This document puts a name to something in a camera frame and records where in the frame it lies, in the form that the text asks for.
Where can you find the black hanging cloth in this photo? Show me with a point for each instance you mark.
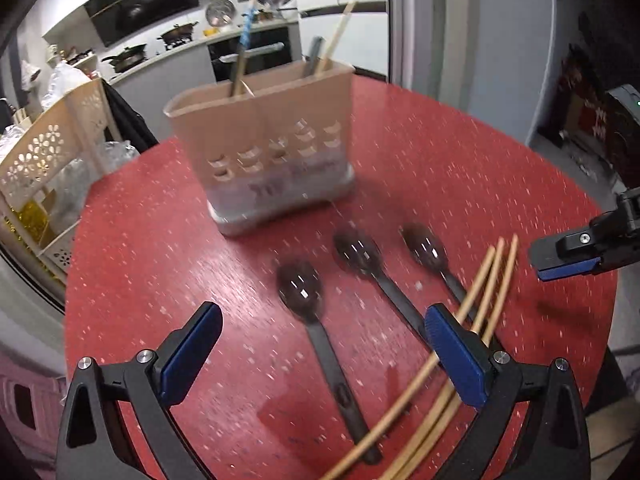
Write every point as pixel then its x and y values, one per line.
pixel 130 120

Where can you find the white plastic bag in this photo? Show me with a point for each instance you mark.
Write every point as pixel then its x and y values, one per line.
pixel 67 85

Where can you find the lidded wok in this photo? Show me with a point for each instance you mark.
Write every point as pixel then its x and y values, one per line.
pixel 178 34

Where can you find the black range hood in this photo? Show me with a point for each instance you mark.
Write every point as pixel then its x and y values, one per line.
pixel 145 5

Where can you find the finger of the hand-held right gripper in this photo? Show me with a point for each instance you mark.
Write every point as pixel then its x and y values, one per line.
pixel 565 247

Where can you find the yellow oil bottle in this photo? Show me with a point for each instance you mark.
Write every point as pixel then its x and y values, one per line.
pixel 32 220

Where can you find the beige flower-cutout storage trolley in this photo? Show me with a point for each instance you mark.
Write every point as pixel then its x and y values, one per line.
pixel 40 150

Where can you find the black plastic spoon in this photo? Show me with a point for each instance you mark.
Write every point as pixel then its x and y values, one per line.
pixel 300 285
pixel 357 255
pixel 312 55
pixel 425 245

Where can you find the plain wooden chopstick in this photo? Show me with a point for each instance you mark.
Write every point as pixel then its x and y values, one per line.
pixel 343 22

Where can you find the blue patterned chopstick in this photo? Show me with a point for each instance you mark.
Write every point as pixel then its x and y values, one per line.
pixel 246 30

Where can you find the grey kitchen counter cabinet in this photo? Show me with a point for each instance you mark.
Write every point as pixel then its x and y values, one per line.
pixel 190 67

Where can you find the yellow bowl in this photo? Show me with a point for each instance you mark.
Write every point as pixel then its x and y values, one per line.
pixel 210 33

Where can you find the red printed carton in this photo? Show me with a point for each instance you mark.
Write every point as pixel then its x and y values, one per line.
pixel 580 105

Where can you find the black built-in oven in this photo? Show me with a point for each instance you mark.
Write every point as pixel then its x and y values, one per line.
pixel 270 65

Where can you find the black wok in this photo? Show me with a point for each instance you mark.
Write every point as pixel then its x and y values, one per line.
pixel 125 57

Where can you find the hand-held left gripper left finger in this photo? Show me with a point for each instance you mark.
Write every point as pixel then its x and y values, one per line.
pixel 192 350

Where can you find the beige plastic utensil holder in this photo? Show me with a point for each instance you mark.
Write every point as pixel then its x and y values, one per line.
pixel 260 125

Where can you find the clear plastic bags on shelf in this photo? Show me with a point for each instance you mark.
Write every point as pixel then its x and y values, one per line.
pixel 95 175

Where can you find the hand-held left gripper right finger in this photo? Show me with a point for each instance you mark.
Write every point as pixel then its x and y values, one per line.
pixel 455 355

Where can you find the pink plastic stool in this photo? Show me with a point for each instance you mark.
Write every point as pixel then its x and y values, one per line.
pixel 45 390

